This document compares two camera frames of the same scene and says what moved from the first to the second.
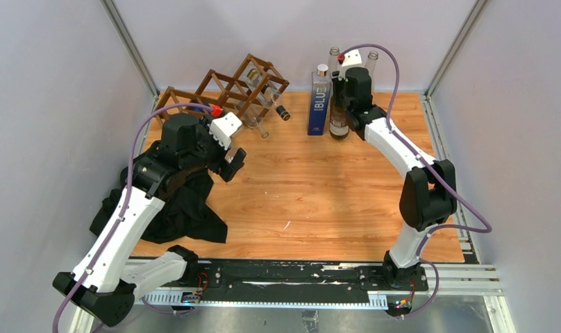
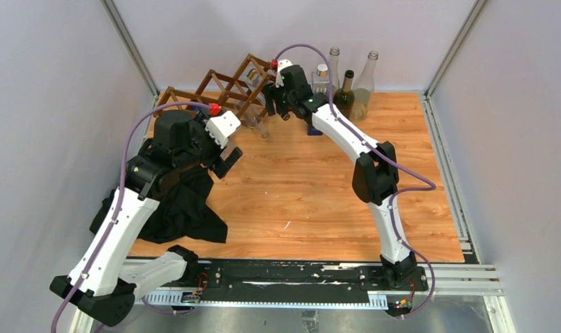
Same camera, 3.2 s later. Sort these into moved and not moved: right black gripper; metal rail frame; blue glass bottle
Moved: right black gripper
Not moved: metal rail frame; blue glass bottle
